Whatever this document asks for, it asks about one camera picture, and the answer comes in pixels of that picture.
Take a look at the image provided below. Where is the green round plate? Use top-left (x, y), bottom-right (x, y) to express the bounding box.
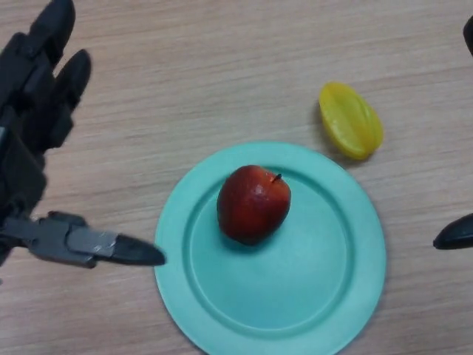
top-left (154, 140), bottom-right (387, 355)

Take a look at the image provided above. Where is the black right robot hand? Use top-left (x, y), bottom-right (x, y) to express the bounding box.
top-left (432, 15), bottom-right (473, 251)

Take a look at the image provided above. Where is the red apple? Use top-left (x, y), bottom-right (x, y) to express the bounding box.
top-left (217, 164), bottom-right (292, 246)

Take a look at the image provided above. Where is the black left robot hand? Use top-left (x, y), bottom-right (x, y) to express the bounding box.
top-left (0, 0), bottom-right (166, 285)

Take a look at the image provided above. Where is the yellow starfruit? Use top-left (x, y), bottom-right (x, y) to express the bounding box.
top-left (319, 81), bottom-right (384, 161)

